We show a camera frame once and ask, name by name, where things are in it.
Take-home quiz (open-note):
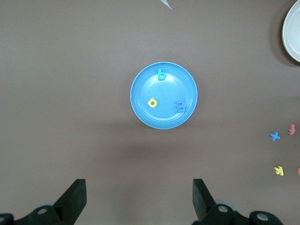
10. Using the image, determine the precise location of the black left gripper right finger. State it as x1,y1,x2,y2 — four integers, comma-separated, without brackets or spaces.
192,178,251,225

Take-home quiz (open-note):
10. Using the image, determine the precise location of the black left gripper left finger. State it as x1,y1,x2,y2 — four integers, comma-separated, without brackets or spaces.
14,179,87,225

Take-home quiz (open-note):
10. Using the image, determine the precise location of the blue foam letter m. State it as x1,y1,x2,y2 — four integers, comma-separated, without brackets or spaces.
175,100,188,114

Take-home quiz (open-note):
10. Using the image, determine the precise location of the blue plate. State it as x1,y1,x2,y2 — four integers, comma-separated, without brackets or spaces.
130,61,199,129

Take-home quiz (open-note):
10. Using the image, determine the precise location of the brown table cover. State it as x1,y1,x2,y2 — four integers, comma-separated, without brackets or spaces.
0,0,300,225

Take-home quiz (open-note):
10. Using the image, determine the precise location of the beige plate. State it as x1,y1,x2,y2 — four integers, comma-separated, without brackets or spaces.
282,0,300,63

